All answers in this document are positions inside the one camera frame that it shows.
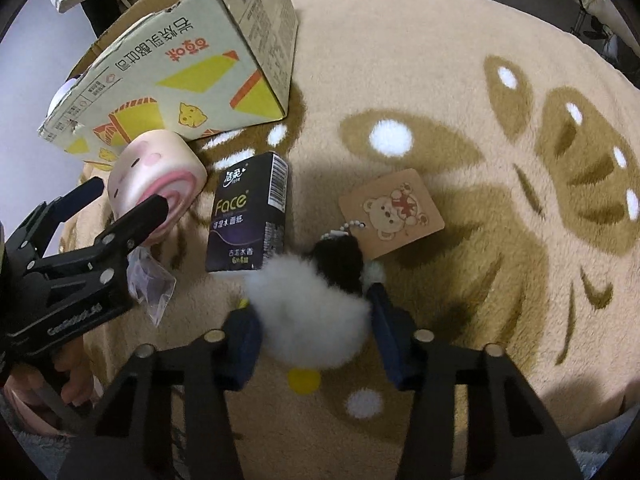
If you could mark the brown bear paper tag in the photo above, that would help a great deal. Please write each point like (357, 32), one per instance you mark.
(395, 210)

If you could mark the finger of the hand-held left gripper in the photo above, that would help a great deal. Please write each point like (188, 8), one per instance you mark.
(142, 220)
(75, 200)

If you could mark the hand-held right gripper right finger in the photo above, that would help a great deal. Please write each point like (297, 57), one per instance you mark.
(395, 340)

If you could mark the white soft toy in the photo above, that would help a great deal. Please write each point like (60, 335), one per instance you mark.
(65, 92)

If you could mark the pink roll cake plush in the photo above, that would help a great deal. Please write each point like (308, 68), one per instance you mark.
(150, 165)

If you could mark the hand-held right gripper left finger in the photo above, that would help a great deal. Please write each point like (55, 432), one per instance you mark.
(245, 340)

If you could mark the black tissue pack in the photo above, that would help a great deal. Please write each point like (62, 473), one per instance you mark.
(245, 210)

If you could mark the dark hanging coat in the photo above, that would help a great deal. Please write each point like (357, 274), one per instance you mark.
(100, 10)

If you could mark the clear plastic wrapper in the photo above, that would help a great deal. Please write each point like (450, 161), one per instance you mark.
(150, 285)

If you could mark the printed cardboard box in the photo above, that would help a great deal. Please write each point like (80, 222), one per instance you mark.
(190, 75)

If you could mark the grey blue cloth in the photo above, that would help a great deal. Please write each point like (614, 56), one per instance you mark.
(595, 455)

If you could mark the person's left hand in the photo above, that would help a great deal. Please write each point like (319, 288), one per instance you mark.
(75, 377)

